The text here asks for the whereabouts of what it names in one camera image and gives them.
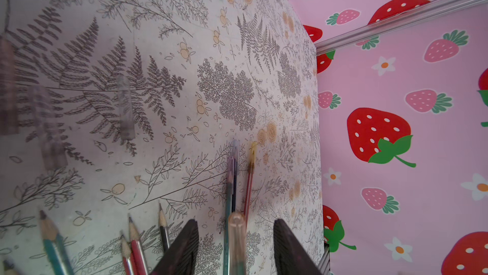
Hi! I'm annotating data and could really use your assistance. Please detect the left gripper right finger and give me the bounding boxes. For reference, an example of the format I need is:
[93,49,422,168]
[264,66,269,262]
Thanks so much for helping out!
[273,219,320,275]

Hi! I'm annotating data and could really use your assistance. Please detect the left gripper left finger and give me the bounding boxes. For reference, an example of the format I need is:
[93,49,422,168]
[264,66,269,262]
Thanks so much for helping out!
[150,219,200,275]

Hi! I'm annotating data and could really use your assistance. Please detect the teal green pencil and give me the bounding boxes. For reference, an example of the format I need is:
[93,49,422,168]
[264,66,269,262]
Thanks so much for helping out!
[39,210,74,275]

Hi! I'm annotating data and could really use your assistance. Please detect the blue pencil with cap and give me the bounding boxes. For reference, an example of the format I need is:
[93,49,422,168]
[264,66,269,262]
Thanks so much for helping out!
[223,139,240,275]

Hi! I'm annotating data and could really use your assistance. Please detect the red pencil yellow cap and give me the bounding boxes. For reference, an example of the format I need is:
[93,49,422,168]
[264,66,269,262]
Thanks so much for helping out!
[244,141,257,224]

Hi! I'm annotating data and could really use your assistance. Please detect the right aluminium corner post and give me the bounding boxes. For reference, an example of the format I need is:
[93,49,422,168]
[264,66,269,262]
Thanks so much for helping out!
[316,0,487,55]

